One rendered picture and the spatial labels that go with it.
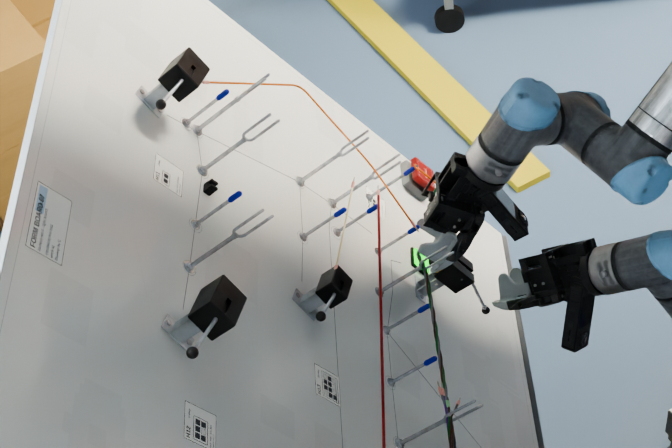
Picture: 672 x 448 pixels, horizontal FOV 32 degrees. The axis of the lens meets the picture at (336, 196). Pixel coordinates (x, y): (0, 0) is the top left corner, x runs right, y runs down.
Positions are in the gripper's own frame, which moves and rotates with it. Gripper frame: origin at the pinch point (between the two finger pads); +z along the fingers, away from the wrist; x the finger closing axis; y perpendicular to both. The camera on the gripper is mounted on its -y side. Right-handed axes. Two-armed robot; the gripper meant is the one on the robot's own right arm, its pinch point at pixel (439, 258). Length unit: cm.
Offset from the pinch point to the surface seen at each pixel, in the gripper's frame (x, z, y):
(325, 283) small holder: 21.3, -9.1, 22.9
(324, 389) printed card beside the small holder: 32.5, -1.2, 19.6
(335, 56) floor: -204, 109, -26
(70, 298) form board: 43, -18, 56
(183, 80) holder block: 7, -23, 49
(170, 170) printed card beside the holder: 14, -14, 47
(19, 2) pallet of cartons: -198, 126, 80
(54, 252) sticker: 38, -19, 59
